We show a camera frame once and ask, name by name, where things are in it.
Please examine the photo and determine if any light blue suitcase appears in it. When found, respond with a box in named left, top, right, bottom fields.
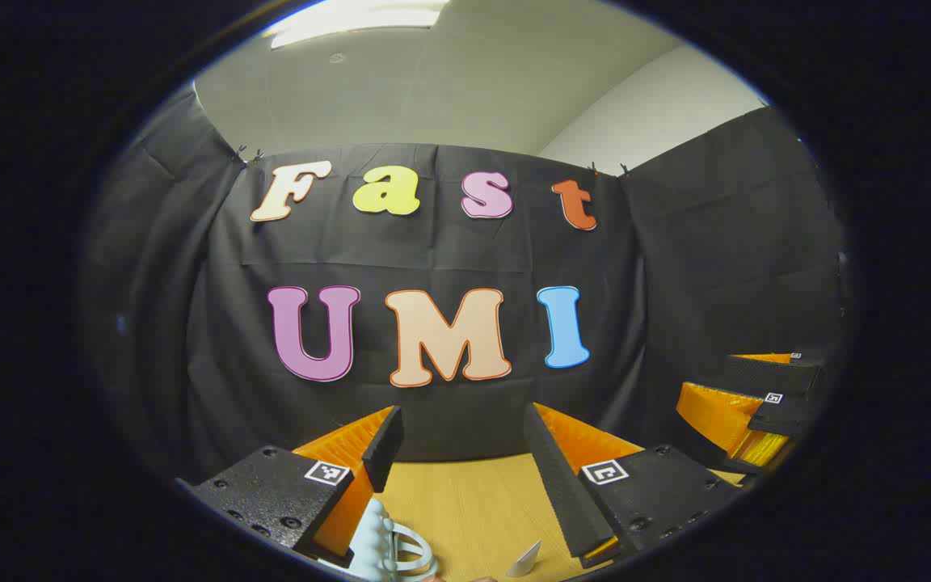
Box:
left=344, top=497, right=440, bottom=581

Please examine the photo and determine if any white cream tube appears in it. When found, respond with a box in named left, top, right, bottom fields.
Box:
left=505, top=539, right=544, bottom=578

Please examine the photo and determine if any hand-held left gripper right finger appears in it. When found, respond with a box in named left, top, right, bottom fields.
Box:
left=524, top=402, right=747, bottom=569

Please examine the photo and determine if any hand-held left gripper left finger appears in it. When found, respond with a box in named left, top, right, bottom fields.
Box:
left=177, top=406, right=404, bottom=568

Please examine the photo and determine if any black backdrop cloth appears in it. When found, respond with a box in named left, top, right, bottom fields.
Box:
left=82, top=81, right=850, bottom=486

